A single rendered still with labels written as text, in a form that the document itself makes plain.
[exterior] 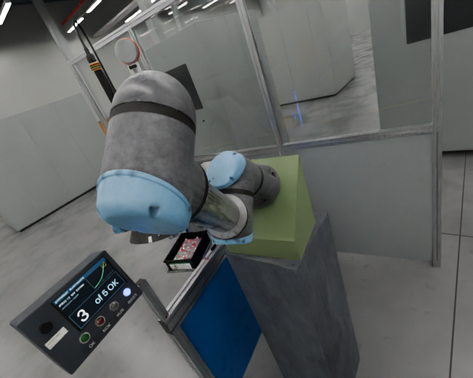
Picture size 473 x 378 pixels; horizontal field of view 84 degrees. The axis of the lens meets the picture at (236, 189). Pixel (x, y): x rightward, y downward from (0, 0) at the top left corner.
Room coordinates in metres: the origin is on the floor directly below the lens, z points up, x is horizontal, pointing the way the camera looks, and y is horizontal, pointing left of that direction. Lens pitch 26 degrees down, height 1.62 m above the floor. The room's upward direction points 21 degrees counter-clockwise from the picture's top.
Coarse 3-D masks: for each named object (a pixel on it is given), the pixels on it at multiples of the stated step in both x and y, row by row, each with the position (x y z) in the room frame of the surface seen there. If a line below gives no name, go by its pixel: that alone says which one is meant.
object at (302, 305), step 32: (320, 224) 0.77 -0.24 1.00; (256, 256) 0.73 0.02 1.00; (320, 256) 0.72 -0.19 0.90; (256, 288) 0.75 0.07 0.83; (288, 288) 0.64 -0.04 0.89; (320, 288) 0.68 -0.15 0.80; (288, 320) 0.68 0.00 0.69; (320, 320) 0.64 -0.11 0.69; (288, 352) 0.74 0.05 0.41; (320, 352) 0.62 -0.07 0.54; (352, 352) 0.77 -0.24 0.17
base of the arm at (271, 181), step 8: (264, 168) 0.78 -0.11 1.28; (272, 168) 0.81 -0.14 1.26; (264, 176) 0.75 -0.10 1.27; (272, 176) 0.76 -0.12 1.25; (264, 184) 0.73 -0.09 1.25; (272, 184) 0.75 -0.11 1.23; (256, 192) 0.72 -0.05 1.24; (264, 192) 0.73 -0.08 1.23; (272, 192) 0.74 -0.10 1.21; (256, 200) 0.74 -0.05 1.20; (264, 200) 0.76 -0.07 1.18; (272, 200) 0.75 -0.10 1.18
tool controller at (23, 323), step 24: (96, 264) 0.67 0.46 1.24; (72, 288) 0.61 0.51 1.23; (96, 288) 0.63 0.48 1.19; (120, 288) 0.66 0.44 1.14; (24, 312) 0.58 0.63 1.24; (48, 312) 0.55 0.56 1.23; (72, 312) 0.57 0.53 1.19; (96, 312) 0.59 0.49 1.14; (120, 312) 0.62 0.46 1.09; (24, 336) 0.54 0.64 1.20; (48, 336) 0.52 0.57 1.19; (72, 336) 0.53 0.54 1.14; (96, 336) 0.55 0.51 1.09; (72, 360) 0.50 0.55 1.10
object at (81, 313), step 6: (84, 306) 0.59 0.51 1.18; (78, 312) 0.57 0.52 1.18; (84, 312) 0.58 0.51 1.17; (90, 312) 0.58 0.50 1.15; (72, 318) 0.56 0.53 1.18; (78, 318) 0.56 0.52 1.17; (84, 318) 0.57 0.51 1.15; (90, 318) 0.57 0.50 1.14; (78, 324) 0.56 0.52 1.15; (84, 324) 0.56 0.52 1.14
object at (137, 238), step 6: (132, 234) 1.27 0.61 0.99; (138, 234) 1.26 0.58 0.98; (144, 234) 1.25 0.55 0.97; (150, 234) 1.24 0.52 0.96; (156, 234) 1.24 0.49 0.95; (168, 234) 1.23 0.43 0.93; (132, 240) 1.25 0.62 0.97; (138, 240) 1.24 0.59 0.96; (144, 240) 1.23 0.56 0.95; (156, 240) 1.22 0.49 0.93
